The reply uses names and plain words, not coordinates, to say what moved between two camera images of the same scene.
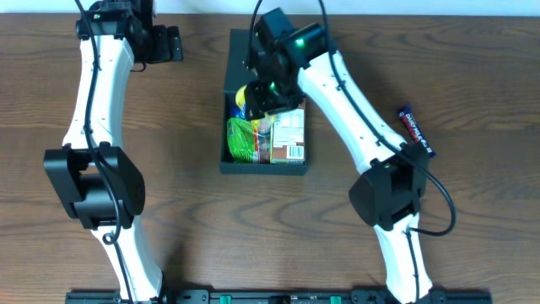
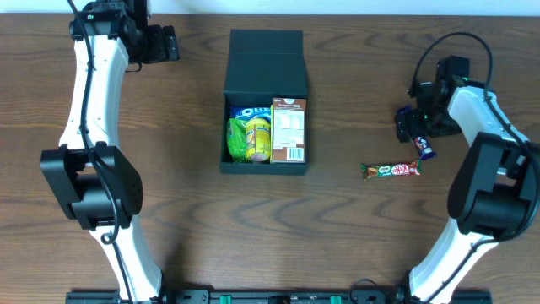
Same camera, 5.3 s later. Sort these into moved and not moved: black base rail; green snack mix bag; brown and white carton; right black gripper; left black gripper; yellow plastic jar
Moved: right black gripper; yellow plastic jar
Not moved: black base rail; green snack mix bag; left black gripper; brown and white carton
